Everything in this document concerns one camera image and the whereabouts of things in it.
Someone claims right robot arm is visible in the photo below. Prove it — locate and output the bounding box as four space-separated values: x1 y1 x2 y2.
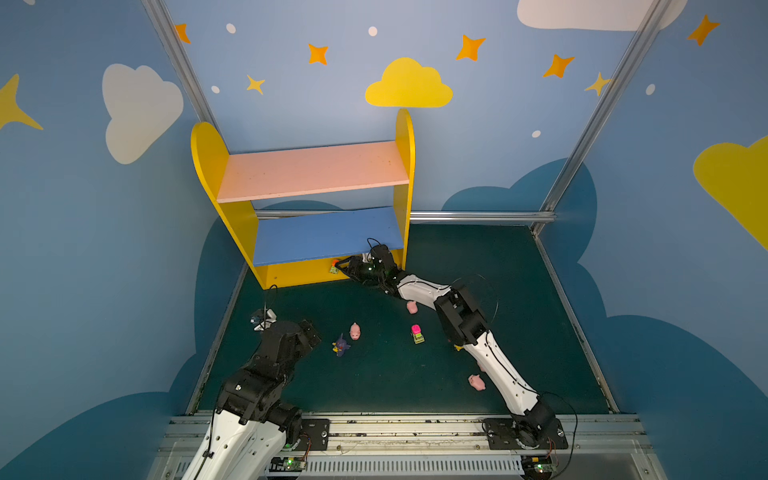
334 245 562 448

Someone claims controller board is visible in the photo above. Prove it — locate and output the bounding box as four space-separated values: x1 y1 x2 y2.
267 457 307 475
520 456 556 480

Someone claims pink top toy car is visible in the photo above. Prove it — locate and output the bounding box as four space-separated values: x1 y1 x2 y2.
411 324 425 345

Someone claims purple creature toy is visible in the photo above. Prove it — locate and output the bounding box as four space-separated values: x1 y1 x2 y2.
333 334 351 357

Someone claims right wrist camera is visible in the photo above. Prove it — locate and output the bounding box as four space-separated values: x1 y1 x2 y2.
362 244 390 267

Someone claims pink pig toy right lower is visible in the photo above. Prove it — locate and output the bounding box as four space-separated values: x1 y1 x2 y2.
468 374 486 391

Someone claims yellow toy shelf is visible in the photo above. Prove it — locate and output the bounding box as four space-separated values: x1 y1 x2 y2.
190 109 416 289

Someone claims pink pig toy left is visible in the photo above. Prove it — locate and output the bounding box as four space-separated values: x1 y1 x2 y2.
349 323 361 340

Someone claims right controller board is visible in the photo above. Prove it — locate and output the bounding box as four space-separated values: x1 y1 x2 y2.
520 456 556 480

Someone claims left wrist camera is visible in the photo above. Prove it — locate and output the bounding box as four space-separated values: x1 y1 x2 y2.
250 308 277 332

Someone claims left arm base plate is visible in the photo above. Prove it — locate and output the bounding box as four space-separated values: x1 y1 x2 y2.
286 418 330 452

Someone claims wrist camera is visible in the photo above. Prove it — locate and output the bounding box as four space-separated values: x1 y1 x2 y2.
362 244 390 267
250 308 277 332

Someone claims left controller board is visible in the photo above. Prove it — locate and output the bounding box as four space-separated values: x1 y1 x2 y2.
267 457 307 475

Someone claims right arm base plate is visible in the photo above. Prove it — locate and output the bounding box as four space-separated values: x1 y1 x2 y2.
482 417 569 450

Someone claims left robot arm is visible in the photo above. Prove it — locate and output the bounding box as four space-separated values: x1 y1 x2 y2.
184 320 321 479

